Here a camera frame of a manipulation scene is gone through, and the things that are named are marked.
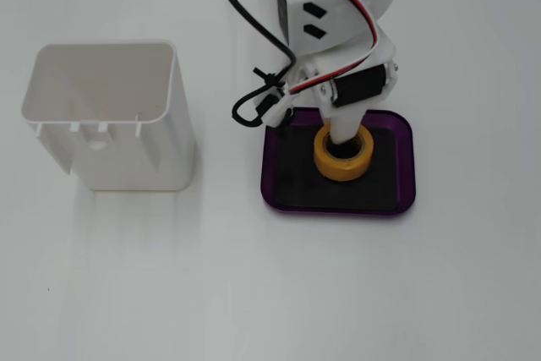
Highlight white gripper, black motor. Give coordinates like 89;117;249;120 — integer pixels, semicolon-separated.
295;22;399;145

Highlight yellow masking tape roll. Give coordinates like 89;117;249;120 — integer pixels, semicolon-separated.
313;123;374;183

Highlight white plastic open-top box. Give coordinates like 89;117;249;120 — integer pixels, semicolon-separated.
20;39;198;192

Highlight purple metal parts tray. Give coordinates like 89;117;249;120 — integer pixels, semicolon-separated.
260;107;418;219

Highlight black tray pad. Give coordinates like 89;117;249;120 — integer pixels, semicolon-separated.
272;123;401;212

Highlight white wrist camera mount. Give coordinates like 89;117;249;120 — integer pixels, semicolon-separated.
255;81;299;129

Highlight red white black servo wire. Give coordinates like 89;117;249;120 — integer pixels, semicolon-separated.
282;0;381;96

